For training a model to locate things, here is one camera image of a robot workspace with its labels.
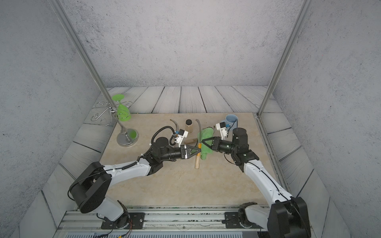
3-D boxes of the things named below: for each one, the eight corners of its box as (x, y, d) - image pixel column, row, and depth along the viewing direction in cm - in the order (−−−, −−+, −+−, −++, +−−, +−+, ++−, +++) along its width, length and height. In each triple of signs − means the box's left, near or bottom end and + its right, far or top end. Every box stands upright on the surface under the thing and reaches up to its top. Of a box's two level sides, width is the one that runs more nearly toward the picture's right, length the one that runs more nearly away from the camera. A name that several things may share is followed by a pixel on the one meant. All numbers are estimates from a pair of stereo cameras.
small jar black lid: (186, 134, 112) (185, 124, 104) (186, 128, 115) (185, 119, 107) (192, 134, 112) (192, 124, 104) (192, 128, 115) (192, 119, 107)
